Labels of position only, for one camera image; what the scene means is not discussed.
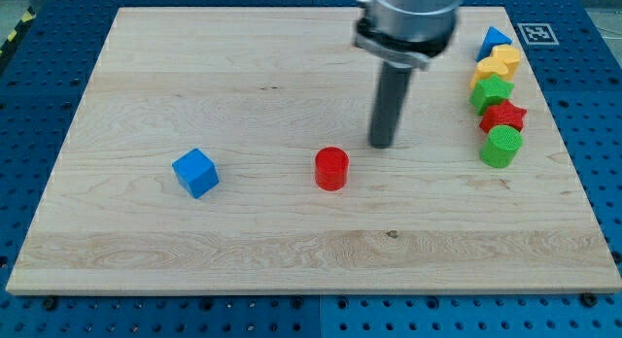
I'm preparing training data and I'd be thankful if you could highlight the green star block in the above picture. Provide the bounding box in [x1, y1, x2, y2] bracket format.
[469, 75, 515, 116]

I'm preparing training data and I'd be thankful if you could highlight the wooden board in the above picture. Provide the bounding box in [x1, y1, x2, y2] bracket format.
[7, 7, 621, 296]

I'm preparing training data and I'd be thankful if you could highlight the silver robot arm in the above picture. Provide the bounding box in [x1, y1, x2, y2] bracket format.
[354, 0, 464, 70]

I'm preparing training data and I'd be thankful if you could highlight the yellow heart block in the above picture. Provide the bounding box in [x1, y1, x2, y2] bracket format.
[469, 44, 522, 89]

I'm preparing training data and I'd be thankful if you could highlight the red cylinder block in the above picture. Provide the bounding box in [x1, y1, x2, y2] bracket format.
[315, 147, 350, 191]

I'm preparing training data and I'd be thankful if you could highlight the red star block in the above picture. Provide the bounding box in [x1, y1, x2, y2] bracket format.
[479, 100, 528, 133]

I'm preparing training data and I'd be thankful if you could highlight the white fiducial marker tag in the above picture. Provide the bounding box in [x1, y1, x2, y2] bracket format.
[517, 22, 559, 46]

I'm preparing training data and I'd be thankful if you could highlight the blue triangle block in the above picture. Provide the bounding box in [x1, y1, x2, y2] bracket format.
[475, 26, 512, 62]

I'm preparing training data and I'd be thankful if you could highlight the blue cube block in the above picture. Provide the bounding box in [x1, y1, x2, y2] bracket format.
[172, 149, 220, 199]

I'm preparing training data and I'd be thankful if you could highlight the green cylinder block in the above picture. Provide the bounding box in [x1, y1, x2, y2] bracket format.
[479, 125, 523, 168]

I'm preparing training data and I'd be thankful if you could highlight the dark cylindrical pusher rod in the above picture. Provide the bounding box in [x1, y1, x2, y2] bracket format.
[368, 61, 413, 149]

